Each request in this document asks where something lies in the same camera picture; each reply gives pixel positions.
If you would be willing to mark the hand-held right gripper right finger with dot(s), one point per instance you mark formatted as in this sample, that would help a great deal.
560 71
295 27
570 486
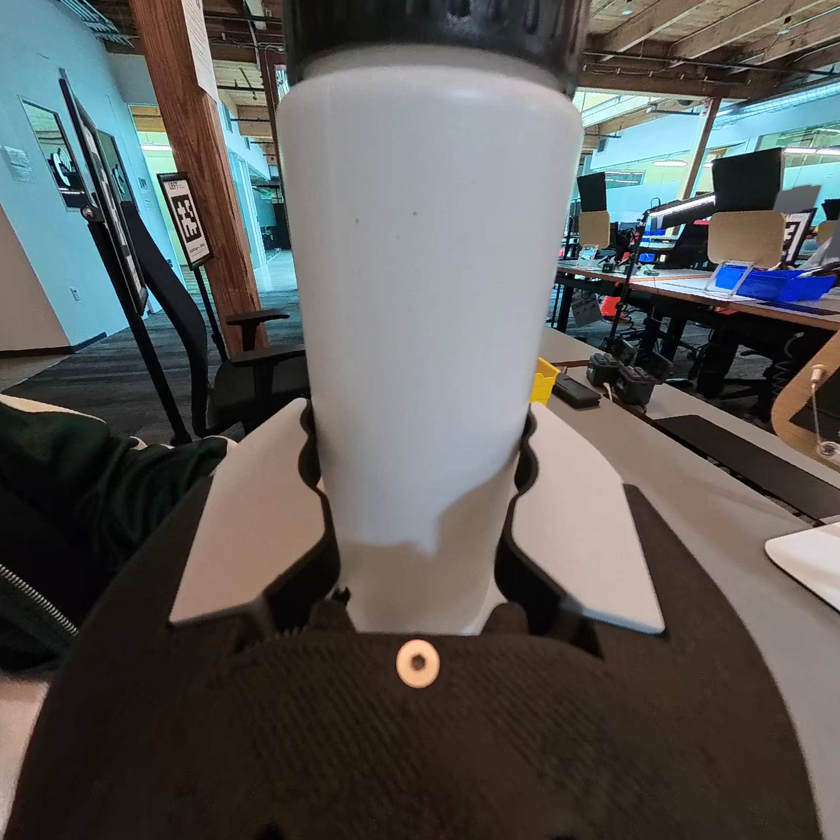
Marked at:
584 538

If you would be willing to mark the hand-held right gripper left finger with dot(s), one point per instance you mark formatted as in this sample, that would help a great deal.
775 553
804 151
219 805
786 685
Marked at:
256 531

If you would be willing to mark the yellow plastic bin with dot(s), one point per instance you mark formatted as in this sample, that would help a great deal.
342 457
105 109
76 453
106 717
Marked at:
543 384

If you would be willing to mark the white bottle black lid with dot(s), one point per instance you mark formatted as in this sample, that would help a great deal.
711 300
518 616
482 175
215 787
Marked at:
426 295

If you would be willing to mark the person's left forearm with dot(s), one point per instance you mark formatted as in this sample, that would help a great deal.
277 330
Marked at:
98 472

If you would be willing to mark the grey desk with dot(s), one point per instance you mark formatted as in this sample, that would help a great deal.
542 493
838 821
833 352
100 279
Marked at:
709 558

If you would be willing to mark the wooden background desk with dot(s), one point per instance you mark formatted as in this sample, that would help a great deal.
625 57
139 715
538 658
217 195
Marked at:
722 298

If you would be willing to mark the black flat case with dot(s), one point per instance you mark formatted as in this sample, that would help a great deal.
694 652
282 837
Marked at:
577 392

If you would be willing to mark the white monitor base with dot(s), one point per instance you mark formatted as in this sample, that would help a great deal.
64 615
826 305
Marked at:
807 564

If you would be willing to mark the wooden screen holder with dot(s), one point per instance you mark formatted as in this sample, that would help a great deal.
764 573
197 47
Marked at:
791 400

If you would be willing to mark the beige cardboard panel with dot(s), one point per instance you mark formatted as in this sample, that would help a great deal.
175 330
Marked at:
594 228
748 239

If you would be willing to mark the blue plastic bin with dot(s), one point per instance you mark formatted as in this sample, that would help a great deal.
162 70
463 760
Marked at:
774 285

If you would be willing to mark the framed marker sign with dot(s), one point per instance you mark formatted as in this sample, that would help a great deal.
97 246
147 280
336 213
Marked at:
187 220

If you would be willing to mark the wooden pillar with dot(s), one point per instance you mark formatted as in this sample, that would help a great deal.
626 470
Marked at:
190 197

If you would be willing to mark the large black framed sign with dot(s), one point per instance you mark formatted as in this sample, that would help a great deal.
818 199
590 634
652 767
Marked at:
111 216

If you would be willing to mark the white paper notice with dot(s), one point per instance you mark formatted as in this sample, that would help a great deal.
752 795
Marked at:
200 46

